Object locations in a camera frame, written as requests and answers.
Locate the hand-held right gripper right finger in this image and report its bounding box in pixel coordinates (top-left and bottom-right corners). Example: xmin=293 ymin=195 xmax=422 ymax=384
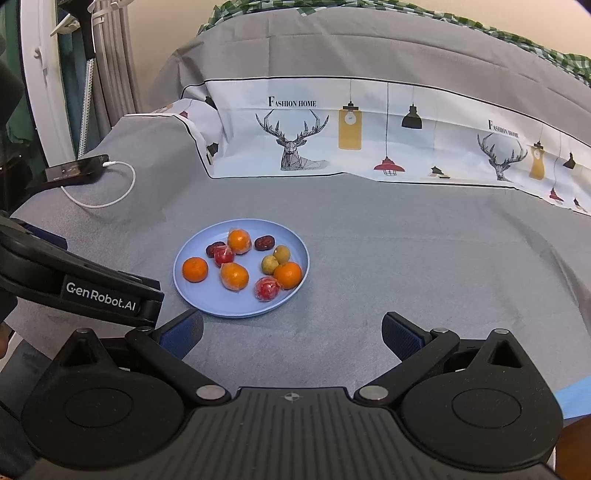
xmin=353 ymin=311 xmax=532 ymax=407

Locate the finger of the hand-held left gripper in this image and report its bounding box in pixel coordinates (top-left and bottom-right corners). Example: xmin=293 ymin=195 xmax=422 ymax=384
xmin=0 ymin=216 xmax=69 ymax=254

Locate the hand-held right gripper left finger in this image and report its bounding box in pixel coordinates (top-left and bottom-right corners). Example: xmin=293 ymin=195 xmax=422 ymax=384
xmin=48 ymin=308 xmax=232 ymax=407

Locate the light blue plate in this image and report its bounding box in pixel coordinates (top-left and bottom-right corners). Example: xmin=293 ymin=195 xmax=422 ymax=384
xmin=173 ymin=218 xmax=310 ymax=318

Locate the plastic-wrapped orange mandarin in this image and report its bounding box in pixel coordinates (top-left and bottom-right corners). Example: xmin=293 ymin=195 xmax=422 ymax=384
xmin=219 ymin=261 xmax=250 ymax=292
xmin=228 ymin=228 xmax=253 ymax=255

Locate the black smartphone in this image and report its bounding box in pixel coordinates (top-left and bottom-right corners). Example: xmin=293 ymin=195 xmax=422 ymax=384
xmin=44 ymin=154 xmax=110 ymax=186

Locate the grey bed sheet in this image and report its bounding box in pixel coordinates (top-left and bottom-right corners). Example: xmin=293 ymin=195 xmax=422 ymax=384
xmin=0 ymin=113 xmax=591 ymax=416

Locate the light blue strip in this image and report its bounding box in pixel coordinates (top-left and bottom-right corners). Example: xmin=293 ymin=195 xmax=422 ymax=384
xmin=554 ymin=376 xmax=591 ymax=418

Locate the grey curtain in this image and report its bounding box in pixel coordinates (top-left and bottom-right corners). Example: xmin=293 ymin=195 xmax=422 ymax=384
xmin=90 ymin=0 xmax=141 ymax=130

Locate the printed grey and white duvet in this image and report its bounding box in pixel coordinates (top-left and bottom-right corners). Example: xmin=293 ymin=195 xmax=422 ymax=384
xmin=124 ymin=9 xmax=591 ymax=213

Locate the white charging cable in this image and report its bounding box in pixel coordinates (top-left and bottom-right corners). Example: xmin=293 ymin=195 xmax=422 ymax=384
xmin=60 ymin=160 xmax=137 ymax=209

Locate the striped metal hose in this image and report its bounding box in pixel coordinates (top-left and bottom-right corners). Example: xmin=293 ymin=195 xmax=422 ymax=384
xmin=76 ymin=0 xmax=100 ymax=160

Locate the white window frame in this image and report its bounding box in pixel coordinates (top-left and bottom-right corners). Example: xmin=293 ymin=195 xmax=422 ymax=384
xmin=18 ymin=0 xmax=77 ymax=160

